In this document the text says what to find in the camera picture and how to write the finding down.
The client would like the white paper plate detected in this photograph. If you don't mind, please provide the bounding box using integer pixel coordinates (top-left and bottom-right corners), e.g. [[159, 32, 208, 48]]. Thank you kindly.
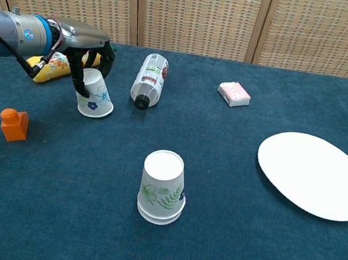
[[248, 125, 348, 224]]

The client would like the orange toy block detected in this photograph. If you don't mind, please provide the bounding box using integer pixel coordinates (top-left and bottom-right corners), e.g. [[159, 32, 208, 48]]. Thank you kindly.
[[0, 106, 31, 145]]

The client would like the woven bamboo folding screen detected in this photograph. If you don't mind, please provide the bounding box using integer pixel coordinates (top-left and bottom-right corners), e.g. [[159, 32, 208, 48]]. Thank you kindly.
[[0, 0, 348, 84]]

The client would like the paper cup blue flower print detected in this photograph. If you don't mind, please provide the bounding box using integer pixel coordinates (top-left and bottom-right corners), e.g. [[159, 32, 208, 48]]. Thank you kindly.
[[70, 65, 121, 122]]

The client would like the yellow sauce bottle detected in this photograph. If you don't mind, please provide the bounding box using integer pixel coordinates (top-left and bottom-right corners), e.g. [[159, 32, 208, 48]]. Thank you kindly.
[[22, 30, 119, 96]]

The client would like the paper cup green leaf print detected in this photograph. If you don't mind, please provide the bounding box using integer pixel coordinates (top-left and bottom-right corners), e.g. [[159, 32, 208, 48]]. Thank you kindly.
[[134, 146, 195, 222]]

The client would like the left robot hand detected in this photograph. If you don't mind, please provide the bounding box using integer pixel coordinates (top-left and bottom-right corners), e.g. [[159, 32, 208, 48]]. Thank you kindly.
[[44, 19, 122, 101]]

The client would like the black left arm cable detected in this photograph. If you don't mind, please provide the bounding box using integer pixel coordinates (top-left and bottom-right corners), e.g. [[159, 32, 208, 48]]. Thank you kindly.
[[0, 23, 51, 78]]

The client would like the blue felt tablecloth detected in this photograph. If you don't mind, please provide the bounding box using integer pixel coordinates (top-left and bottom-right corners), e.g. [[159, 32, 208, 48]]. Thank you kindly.
[[0, 16, 348, 260]]

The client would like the clear plastic bottle black cap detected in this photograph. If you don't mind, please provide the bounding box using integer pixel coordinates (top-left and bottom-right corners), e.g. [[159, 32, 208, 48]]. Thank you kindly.
[[127, 50, 171, 114]]

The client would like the white paper cup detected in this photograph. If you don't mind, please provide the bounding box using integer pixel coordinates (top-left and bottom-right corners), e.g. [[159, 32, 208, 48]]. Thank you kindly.
[[133, 202, 184, 230]]

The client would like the pink tissue pack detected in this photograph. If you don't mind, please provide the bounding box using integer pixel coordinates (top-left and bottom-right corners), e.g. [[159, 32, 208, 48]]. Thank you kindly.
[[215, 79, 254, 111]]

